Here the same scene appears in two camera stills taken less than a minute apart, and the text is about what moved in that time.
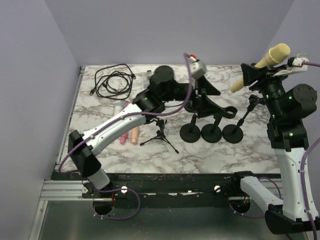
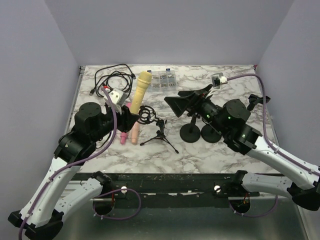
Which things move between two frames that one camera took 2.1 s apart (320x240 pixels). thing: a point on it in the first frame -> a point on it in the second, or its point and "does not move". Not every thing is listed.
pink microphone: x=124 y=139 does not move
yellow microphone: x=276 y=54 -> x=144 y=79
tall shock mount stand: x=160 y=133 does not move
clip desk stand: x=212 y=133 does not move
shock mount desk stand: x=190 y=132 does not move
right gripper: x=263 y=74 -> x=196 y=98
